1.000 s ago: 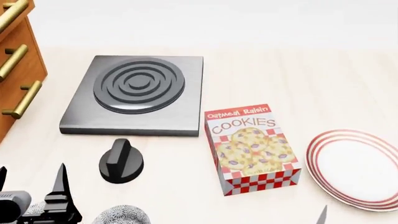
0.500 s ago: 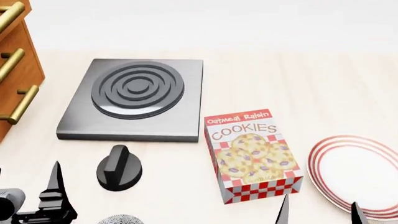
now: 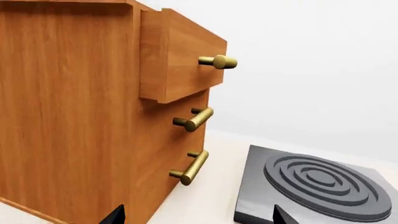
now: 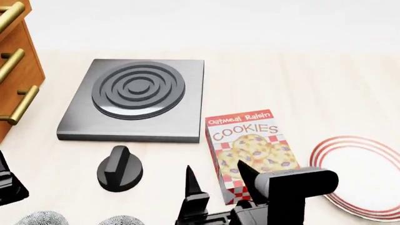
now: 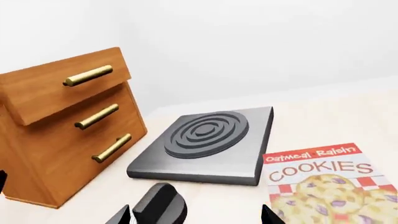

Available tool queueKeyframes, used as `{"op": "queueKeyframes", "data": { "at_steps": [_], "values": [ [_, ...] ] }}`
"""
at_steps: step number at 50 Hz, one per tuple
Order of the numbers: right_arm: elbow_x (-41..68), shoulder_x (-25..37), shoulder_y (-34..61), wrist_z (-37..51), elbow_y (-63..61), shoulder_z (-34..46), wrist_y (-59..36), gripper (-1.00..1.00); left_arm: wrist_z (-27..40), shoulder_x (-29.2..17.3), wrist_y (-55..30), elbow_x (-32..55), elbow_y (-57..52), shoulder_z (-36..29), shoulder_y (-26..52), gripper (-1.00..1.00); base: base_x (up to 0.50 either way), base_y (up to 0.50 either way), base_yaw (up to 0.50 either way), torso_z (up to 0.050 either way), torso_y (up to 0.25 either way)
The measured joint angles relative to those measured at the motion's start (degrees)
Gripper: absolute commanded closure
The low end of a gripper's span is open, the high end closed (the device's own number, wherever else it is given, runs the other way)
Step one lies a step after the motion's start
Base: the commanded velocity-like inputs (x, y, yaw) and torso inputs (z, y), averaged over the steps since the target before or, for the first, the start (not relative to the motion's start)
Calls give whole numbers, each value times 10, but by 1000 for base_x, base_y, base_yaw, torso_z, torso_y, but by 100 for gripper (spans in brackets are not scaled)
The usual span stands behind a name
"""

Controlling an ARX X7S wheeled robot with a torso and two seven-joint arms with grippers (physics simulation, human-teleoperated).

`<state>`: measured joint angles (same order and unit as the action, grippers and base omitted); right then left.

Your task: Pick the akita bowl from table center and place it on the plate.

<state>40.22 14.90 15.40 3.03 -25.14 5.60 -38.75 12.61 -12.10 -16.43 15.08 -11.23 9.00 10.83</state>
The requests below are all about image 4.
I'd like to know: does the black stove knob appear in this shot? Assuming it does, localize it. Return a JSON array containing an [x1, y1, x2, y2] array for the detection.
[[96, 144, 144, 193]]

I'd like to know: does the grey square stove burner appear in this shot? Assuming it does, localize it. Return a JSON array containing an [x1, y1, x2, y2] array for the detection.
[[56, 58, 206, 144]]

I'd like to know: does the oatmeal raisin cookies box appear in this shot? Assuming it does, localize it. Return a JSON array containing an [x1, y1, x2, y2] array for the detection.
[[204, 109, 301, 206]]

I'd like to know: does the brass drawer handle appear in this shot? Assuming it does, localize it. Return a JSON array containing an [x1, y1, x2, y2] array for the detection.
[[0, 1, 26, 34], [0, 84, 41, 126], [0, 47, 26, 83]]

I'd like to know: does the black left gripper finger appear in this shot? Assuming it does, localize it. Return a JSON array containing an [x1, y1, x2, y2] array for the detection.
[[0, 149, 11, 176]]

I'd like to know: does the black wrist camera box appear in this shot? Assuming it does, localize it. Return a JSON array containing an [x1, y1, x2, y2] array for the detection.
[[254, 166, 339, 225]]

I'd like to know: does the wooden drawer cabinet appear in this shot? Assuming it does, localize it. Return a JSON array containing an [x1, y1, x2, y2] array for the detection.
[[0, 0, 46, 143]]

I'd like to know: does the grey patterned bowl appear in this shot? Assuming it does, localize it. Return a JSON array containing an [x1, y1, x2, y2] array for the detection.
[[14, 210, 70, 225], [97, 214, 146, 225]]

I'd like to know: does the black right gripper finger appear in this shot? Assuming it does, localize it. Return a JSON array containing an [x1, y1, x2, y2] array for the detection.
[[177, 164, 211, 219], [236, 159, 269, 205]]

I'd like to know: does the white plate with red rings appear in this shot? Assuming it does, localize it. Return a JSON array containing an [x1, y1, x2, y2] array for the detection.
[[309, 135, 400, 223]]

